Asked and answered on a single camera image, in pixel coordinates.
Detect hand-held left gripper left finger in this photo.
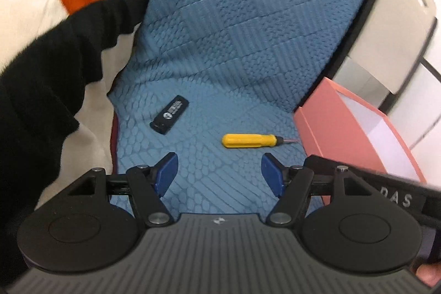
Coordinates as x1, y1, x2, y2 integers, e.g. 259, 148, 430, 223
67, 152, 180, 228

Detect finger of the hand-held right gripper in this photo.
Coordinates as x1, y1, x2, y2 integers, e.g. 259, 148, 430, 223
303, 154, 441, 212

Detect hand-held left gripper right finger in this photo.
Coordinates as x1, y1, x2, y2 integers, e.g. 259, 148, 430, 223
261, 153, 377, 226

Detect yellow screwdriver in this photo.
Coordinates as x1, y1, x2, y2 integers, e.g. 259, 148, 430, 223
221, 133, 301, 149

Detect pink cardboard box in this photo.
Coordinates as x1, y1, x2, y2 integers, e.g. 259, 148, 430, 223
293, 78, 428, 206

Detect person's right hand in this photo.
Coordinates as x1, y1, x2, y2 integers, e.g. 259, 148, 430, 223
415, 264, 441, 288

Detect white cabinet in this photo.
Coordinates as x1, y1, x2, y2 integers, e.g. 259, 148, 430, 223
388, 56, 441, 184

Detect blue textured mat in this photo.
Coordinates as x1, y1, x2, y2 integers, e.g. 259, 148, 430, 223
107, 0, 387, 223

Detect striped red black cream blanket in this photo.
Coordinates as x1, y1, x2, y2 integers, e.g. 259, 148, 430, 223
0, 0, 173, 267

